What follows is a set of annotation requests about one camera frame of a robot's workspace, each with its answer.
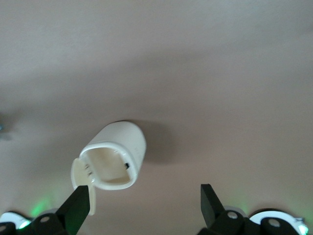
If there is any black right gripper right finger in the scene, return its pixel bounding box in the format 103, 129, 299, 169
200, 183, 248, 235

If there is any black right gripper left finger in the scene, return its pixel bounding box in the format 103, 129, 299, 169
31, 185, 89, 235

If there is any cream plastic trash can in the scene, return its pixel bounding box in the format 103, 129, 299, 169
70, 120, 147, 216

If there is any brown table mat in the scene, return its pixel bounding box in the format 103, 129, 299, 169
0, 0, 313, 235

